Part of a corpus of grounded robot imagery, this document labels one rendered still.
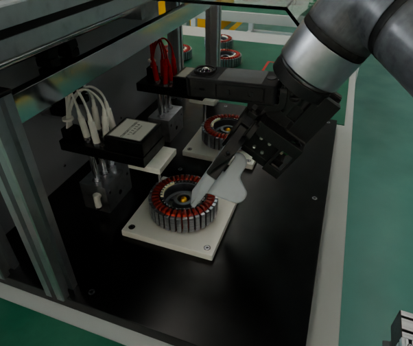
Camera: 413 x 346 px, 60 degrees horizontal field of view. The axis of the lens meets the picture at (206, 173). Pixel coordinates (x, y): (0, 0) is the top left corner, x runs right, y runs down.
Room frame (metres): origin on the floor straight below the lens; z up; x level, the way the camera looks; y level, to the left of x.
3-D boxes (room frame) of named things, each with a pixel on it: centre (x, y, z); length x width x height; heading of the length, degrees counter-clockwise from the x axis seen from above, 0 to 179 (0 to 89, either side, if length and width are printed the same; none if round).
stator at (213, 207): (0.44, 0.04, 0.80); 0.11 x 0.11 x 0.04
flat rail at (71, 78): (0.59, 0.09, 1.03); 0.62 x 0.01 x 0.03; 160
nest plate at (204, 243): (0.44, 0.04, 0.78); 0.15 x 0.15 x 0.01; 70
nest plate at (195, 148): (0.67, -0.05, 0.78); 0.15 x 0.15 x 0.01; 70
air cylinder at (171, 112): (0.71, 0.09, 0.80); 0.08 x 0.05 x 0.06; 160
